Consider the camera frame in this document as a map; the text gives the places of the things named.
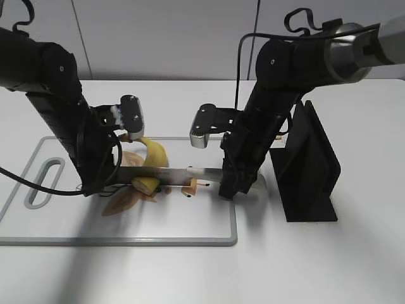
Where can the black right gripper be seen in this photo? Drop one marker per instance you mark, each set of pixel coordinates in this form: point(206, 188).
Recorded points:
point(255, 128)

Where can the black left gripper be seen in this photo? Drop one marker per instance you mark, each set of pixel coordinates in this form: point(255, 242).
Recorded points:
point(94, 150)

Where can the cleaver knife with white handle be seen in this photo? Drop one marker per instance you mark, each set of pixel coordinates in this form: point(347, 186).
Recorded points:
point(166, 176)

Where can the yellow banana with stem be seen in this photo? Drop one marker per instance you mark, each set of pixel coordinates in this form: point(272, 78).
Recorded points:
point(155, 156)

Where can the cut banana slice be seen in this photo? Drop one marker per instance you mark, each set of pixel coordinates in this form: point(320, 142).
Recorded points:
point(145, 185)

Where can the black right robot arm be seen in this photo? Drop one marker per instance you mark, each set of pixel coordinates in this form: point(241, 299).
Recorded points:
point(289, 68)

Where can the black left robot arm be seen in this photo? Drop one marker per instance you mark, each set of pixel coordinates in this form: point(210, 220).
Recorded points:
point(47, 74)

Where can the black knife stand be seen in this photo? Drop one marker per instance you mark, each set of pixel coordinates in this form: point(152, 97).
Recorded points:
point(306, 169)

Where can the white grey-rimmed cutting board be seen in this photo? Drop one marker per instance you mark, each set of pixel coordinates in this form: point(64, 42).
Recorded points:
point(171, 218)

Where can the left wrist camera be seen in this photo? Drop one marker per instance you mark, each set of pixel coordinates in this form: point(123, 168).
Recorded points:
point(129, 117)

